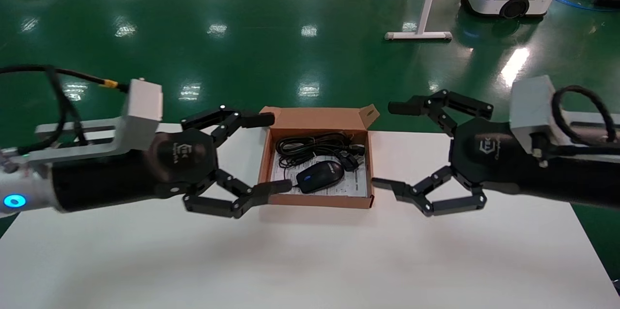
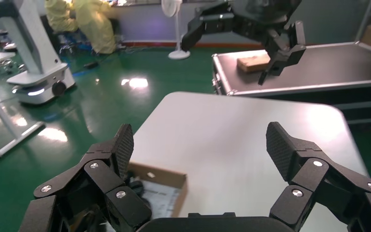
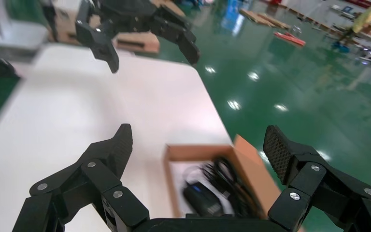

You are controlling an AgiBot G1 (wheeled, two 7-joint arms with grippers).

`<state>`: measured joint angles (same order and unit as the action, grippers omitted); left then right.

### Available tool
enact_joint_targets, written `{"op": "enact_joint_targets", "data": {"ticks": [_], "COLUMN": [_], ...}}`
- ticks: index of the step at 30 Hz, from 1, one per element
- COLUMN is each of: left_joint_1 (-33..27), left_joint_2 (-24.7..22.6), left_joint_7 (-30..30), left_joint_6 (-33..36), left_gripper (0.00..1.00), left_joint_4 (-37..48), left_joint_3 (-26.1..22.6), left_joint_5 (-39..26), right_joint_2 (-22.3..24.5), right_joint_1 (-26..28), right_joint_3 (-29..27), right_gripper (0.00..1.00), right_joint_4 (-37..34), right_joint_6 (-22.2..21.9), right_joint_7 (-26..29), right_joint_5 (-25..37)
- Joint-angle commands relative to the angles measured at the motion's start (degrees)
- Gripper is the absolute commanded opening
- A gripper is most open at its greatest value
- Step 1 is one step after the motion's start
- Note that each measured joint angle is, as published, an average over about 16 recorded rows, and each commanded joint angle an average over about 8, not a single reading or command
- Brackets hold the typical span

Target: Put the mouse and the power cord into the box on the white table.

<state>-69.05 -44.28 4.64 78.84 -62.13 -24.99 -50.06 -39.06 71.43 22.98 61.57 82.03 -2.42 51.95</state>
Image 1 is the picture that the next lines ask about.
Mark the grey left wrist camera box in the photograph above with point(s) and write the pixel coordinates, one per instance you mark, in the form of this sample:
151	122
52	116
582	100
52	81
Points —
140	115

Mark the white T-shaped stand leg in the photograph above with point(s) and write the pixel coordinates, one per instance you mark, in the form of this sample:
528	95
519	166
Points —
428	4

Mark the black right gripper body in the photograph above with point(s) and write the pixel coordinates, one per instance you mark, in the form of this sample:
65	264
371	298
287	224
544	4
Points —
484	154

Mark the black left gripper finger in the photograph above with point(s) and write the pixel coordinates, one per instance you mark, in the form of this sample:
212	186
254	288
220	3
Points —
252	120
261	189

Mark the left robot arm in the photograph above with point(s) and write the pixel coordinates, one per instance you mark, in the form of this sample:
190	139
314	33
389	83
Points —
87	183

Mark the black power adapter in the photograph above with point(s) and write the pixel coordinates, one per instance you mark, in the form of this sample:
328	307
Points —
608	0

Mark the brown cardboard box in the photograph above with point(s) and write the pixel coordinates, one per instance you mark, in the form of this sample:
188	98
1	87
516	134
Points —
317	122

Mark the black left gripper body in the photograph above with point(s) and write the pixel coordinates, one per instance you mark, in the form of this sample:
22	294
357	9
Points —
181	156

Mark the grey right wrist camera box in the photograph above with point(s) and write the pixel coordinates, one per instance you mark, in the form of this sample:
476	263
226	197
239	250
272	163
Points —
533	110

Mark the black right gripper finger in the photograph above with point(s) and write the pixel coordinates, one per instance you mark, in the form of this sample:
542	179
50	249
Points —
436	202
411	107

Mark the white printed paper sheet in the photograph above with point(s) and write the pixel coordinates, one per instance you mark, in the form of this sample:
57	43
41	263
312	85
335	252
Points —
356	185

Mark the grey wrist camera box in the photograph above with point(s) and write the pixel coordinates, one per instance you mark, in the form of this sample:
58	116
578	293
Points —
533	110
140	115

